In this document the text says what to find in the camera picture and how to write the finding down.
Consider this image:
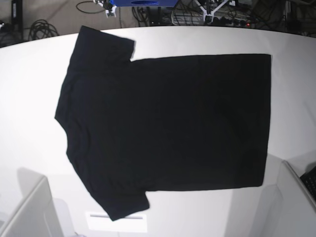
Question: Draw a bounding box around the white partition panel left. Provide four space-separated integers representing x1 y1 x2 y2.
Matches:
0 176 64 237

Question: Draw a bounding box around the black T-shirt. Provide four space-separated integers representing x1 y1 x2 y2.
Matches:
55 26 272 221

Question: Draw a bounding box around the white partition panel right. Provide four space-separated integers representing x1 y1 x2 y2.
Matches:
275 161 316 237

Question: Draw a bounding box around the coiled black cable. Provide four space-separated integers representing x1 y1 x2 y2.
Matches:
28 19 59 41

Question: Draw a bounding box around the black power strip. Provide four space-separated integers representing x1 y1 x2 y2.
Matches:
204 16 252 28

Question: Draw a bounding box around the blue plastic box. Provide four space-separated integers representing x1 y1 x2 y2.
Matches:
112 0 178 7

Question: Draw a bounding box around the black keyboard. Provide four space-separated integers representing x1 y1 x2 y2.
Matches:
300 167 316 199

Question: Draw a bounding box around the white partition panel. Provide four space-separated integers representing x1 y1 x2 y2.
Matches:
0 176 64 237
275 161 316 237

